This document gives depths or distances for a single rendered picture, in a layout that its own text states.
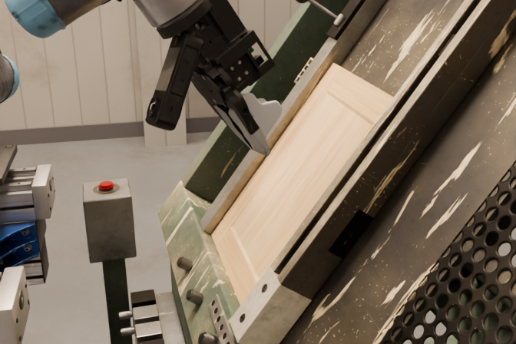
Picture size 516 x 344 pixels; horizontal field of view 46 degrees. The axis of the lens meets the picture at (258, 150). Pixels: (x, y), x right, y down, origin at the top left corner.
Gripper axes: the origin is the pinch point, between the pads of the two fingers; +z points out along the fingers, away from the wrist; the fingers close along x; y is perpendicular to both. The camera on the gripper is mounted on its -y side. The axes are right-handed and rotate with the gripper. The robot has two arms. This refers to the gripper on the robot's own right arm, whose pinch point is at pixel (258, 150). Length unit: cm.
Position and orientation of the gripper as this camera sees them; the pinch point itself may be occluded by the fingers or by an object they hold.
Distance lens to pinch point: 79.0
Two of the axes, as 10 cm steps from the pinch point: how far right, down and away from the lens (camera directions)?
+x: -4.6, -1.6, 8.8
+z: 5.3, 7.4, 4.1
